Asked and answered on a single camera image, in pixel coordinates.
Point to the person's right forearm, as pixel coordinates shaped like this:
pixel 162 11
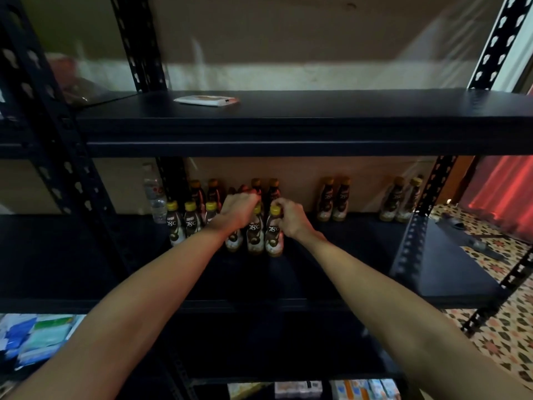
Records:
pixel 416 325

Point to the row of wet wipe packs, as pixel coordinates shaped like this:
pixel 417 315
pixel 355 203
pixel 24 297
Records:
pixel 37 339

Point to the clear water bottle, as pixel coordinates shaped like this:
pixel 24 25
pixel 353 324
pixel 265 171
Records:
pixel 155 200

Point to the person's left hand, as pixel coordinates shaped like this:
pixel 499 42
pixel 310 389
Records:
pixel 237 212

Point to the red curtain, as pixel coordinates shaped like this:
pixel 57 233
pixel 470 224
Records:
pixel 508 195

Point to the person's right hand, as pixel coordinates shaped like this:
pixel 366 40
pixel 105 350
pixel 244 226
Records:
pixel 296 220

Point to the tissue packs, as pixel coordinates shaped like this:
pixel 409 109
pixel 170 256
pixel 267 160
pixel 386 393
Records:
pixel 248 391

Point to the flat white orange packet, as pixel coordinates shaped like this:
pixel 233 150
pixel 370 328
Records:
pixel 206 100

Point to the stack of pink white boxes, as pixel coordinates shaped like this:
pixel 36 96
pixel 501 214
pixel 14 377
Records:
pixel 298 389

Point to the row of orange blue packets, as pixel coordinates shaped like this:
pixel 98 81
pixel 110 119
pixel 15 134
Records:
pixel 366 389

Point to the black metal shelf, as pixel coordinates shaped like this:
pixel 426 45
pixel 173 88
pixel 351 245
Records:
pixel 333 120
pixel 50 262

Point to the dark floor mat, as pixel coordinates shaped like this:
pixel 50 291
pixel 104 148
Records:
pixel 470 235

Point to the person's left forearm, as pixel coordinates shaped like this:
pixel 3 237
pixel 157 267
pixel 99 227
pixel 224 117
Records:
pixel 116 329

